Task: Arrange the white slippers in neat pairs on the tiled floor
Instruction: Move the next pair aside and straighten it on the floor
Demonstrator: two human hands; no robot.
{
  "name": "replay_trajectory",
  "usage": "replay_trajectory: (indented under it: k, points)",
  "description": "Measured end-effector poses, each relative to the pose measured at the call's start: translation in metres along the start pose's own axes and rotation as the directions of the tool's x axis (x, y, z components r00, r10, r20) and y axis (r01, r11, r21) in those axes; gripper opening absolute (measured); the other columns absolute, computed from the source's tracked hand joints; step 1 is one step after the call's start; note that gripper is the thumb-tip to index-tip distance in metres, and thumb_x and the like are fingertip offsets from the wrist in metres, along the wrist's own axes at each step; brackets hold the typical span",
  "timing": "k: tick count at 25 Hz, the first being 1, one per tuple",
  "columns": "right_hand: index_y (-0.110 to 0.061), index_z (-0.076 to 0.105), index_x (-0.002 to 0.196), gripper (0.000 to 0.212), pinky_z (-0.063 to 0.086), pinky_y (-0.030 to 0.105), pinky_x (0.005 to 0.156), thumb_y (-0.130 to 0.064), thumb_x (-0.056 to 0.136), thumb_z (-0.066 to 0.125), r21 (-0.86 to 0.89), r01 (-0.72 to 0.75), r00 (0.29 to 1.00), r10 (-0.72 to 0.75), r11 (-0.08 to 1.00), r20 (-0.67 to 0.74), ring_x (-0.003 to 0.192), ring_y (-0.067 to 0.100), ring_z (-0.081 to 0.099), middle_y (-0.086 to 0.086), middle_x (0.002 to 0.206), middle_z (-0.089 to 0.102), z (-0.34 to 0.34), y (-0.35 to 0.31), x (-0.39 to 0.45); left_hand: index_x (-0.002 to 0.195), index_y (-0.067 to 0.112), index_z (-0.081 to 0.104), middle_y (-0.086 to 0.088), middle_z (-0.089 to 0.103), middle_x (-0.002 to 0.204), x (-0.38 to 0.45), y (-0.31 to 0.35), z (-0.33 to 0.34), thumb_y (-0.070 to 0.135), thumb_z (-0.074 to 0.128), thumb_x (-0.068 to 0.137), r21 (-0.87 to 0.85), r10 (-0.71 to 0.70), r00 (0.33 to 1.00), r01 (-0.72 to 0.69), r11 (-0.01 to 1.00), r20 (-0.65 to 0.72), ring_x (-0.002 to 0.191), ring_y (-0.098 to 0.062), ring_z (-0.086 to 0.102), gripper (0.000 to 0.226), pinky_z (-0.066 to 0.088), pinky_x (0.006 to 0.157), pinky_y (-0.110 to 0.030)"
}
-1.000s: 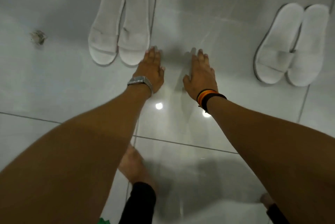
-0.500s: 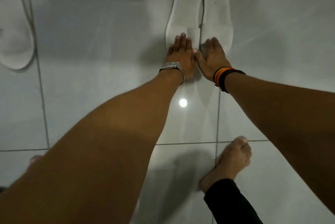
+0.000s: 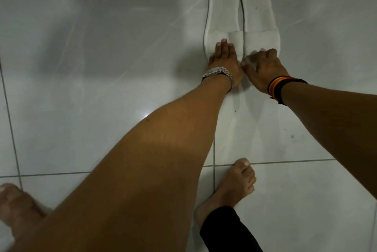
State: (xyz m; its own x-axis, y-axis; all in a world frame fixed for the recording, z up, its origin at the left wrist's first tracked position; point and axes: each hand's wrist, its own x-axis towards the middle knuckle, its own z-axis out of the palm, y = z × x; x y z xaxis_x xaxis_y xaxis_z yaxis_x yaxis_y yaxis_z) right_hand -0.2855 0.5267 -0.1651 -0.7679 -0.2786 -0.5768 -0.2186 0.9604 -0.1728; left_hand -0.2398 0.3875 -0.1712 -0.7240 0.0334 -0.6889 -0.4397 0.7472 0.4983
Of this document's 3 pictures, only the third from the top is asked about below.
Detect person's left forearm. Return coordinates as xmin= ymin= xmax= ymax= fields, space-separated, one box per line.
xmin=6 ymin=76 xmax=233 ymax=252

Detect person's left hand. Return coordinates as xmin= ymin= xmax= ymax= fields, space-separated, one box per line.
xmin=208 ymin=39 xmax=245 ymax=87

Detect person's right foot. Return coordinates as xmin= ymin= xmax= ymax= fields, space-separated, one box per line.
xmin=194 ymin=158 xmax=257 ymax=229

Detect white slipper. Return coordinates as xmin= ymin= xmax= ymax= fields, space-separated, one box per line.
xmin=203 ymin=0 xmax=244 ymax=61
xmin=240 ymin=0 xmax=281 ymax=58

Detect person's left foot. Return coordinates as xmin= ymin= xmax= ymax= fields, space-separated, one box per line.
xmin=0 ymin=183 xmax=53 ymax=241

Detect black trouser leg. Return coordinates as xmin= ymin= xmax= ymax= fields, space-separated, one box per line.
xmin=199 ymin=206 xmax=264 ymax=252

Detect person's right hand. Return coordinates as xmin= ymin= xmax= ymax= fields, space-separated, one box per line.
xmin=241 ymin=48 xmax=291 ymax=95

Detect silver wristwatch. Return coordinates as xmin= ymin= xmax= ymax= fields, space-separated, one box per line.
xmin=202 ymin=67 xmax=235 ymax=93

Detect black cord bracelet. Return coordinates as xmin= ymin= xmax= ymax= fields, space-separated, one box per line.
xmin=276 ymin=78 xmax=308 ymax=106

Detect person's foot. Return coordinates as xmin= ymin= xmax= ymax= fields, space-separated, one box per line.
xmin=0 ymin=183 xmax=53 ymax=241
xmin=194 ymin=158 xmax=257 ymax=229

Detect person's right forearm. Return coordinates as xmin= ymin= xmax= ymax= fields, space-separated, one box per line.
xmin=279 ymin=82 xmax=377 ymax=200

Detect striped woven bracelet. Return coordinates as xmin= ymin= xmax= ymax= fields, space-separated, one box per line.
xmin=267 ymin=76 xmax=293 ymax=100

